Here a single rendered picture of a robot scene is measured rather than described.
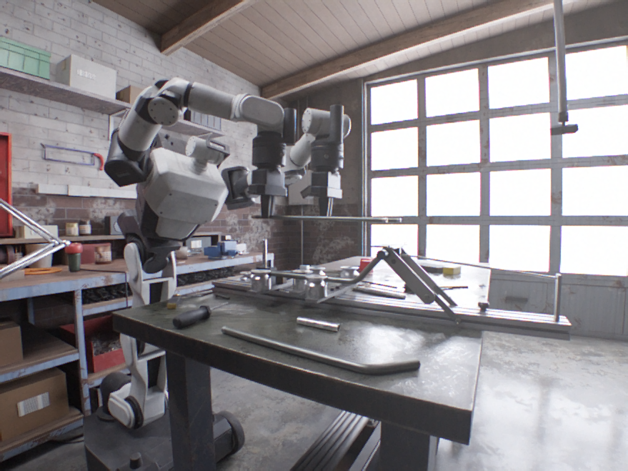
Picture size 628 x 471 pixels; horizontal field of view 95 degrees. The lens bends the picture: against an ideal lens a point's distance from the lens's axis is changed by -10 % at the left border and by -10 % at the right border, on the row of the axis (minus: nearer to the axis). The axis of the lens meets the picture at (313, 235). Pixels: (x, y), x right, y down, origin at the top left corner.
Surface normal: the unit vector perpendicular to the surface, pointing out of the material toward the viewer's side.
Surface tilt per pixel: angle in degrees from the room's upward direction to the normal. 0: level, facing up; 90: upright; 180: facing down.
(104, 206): 90
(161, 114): 136
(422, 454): 90
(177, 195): 131
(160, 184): 107
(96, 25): 90
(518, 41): 90
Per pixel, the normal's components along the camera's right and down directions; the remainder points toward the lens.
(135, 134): -0.04, 0.75
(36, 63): 0.85, 0.02
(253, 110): 0.22, 0.06
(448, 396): 0.00, -1.00
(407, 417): -0.50, 0.04
